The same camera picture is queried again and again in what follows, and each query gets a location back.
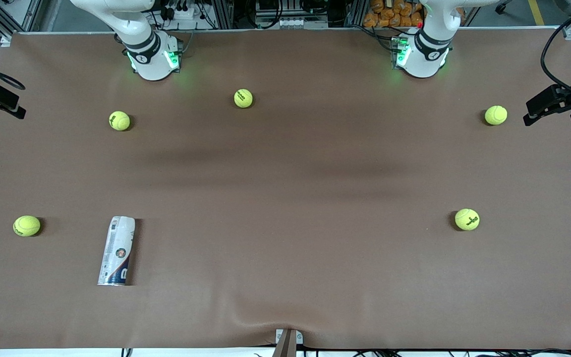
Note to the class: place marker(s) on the white blue tennis ball can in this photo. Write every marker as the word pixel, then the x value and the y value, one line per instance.
pixel 116 253

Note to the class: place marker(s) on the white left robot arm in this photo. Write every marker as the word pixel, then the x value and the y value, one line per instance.
pixel 424 62

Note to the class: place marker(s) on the brown table mat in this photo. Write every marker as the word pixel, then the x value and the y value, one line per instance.
pixel 285 258

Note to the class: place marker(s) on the white power strip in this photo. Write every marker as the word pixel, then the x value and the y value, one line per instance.
pixel 186 14

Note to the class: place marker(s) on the black chair caster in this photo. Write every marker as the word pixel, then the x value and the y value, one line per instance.
pixel 502 6

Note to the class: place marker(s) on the yellow tennis ball Head print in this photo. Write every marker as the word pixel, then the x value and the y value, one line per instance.
pixel 27 225
pixel 243 98

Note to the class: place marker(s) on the yellow tennis ball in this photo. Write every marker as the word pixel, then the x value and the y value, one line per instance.
pixel 495 115
pixel 467 219

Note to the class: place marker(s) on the camera mount post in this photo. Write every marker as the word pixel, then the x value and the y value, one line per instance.
pixel 285 347

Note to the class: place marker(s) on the black electronics box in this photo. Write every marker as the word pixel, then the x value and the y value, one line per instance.
pixel 268 6

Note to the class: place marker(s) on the pile of orange items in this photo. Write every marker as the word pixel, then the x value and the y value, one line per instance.
pixel 389 15

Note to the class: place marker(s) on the yellow tennis ball Wilson print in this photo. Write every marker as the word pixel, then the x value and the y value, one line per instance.
pixel 119 120

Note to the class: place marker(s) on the white connector strip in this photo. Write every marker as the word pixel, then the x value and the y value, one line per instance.
pixel 293 23

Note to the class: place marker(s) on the aluminium frame post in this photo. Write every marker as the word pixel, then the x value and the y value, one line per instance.
pixel 357 12
pixel 223 15

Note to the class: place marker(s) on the metal corner bracket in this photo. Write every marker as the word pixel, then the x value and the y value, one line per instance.
pixel 6 40

